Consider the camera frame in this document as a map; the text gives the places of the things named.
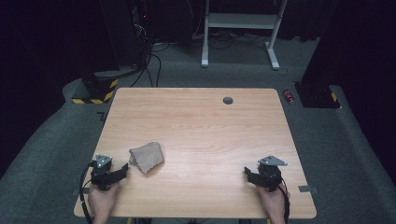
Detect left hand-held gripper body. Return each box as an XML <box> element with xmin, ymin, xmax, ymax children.
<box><xmin>90</xmin><ymin>153</ymin><xmax>115</xmax><ymax>191</ymax></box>

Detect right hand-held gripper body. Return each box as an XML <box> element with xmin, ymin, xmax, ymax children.
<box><xmin>257</xmin><ymin>155</ymin><xmax>288</xmax><ymax>192</ymax></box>

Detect beige cloth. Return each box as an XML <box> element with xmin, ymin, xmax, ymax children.
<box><xmin>128</xmin><ymin>141</ymin><xmax>165</xmax><ymax>175</ymax></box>

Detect person's left hand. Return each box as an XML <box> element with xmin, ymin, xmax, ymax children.
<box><xmin>88</xmin><ymin>182</ymin><xmax>120</xmax><ymax>220</ymax></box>

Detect person's right hand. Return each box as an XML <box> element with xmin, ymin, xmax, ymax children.
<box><xmin>256</xmin><ymin>183</ymin><xmax>290</xmax><ymax>218</ymax></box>

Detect red can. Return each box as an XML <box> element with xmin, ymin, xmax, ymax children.
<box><xmin>282</xmin><ymin>89</ymin><xmax>295</xmax><ymax>105</ymax></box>

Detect black yellow striped base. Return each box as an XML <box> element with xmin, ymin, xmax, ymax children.
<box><xmin>71</xmin><ymin>73</ymin><xmax>120</xmax><ymax>105</ymax></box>

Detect black base with yellow mark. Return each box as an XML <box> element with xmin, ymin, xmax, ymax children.
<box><xmin>293</xmin><ymin>81</ymin><xmax>342</xmax><ymax>109</ymax></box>

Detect dark equipment rack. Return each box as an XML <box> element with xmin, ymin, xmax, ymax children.
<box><xmin>130</xmin><ymin>0</ymin><xmax>154</xmax><ymax>68</ymax></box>

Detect white metal stand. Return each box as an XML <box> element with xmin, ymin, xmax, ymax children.
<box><xmin>201</xmin><ymin>0</ymin><xmax>289</xmax><ymax>71</ymax></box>

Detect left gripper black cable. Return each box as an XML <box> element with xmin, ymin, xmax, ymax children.
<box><xmin>78</xmin><ymin>161</ymin><xmax>96</xmax><ymax>224</ymax></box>

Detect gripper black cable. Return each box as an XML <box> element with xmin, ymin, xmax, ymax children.
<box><xmin>278</xmin><ymin>183</ymin><xmax>291</xmax><ymax>224</ymax></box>
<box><xmin>78</xmin><ymin>161</ymin><xmax>96</xmax><ymax>224</ymax></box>

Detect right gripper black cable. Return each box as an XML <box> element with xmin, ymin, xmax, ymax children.
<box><xmin>278</xmin><ymin>183</ymin><xmax>291</xmax><ymax>224</ymax></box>

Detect black floor cables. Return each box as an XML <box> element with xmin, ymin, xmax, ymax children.
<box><xmin>130</xmin><ymin>43</ymin><xmax>171</xmax><ymax>88</ymax></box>

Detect cables under white stand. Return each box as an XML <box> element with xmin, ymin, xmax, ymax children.
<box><xmin>191</xmin><ymin>29</ymin><xmax>270</xmax><ymax>50</ymax></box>

